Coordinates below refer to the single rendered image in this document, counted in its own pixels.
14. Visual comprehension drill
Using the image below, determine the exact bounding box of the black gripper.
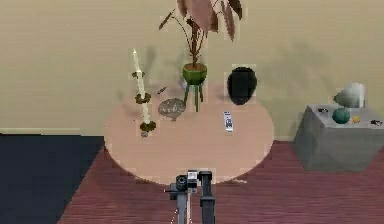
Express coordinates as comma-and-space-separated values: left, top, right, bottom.
163, 174, 190, 201

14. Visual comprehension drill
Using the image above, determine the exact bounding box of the round pink table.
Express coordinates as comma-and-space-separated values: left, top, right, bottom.
103, 80, 275, 186

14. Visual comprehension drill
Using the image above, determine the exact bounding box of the grey round dish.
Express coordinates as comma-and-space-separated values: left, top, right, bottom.
157, 98, 187, 121

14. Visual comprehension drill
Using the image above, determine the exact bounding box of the white remote control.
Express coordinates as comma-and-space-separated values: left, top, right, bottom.
223, 111, 234, 133

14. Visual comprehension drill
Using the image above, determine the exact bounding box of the white candle with gold holders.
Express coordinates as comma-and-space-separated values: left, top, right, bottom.
131, 48, 157, 138

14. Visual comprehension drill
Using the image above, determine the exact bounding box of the house plant in green pot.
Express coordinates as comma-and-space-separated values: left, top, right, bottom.
158, 0, 244, 113

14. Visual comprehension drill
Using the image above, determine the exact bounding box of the black vase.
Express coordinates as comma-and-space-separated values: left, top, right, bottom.
226, 66, 258, 106

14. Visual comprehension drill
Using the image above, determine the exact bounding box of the dark blue rug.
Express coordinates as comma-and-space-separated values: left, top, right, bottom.
0, 134, 105, 224

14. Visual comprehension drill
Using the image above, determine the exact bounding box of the grey cabinet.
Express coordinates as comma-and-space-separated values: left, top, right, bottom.
292, 103, 384, 173

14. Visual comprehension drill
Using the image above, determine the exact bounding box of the green ball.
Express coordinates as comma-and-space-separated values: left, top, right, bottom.
331, 107, 351, 125

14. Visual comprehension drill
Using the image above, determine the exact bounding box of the pale grey-green lamp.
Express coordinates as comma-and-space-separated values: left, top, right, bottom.
333, 82, 367, 109

